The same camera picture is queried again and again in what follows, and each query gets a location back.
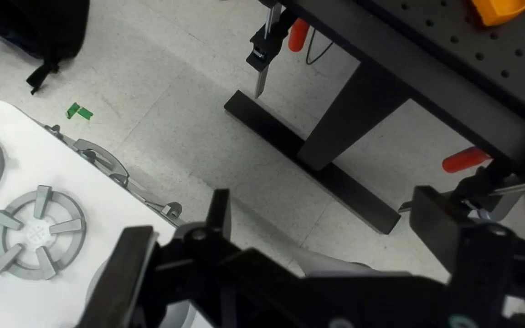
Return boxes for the orange object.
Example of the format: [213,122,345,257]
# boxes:
[470,0,525,26]

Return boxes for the black cable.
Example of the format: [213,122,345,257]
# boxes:
[306,30,335,65]

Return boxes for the black backpack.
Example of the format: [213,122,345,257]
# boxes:
[0,0,91,95]

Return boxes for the green tape piece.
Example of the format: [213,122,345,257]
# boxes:
[66,102,93,121]

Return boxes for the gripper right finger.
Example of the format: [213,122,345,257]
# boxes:
[410,184,525,328]

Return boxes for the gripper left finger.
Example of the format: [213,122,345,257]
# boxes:
[78,189,304,328]

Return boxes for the black clamp with orange handle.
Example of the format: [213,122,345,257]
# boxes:
[398,147,525,224]
[246,0,311,99]

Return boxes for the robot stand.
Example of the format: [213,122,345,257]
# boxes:
[224,0,525,235]

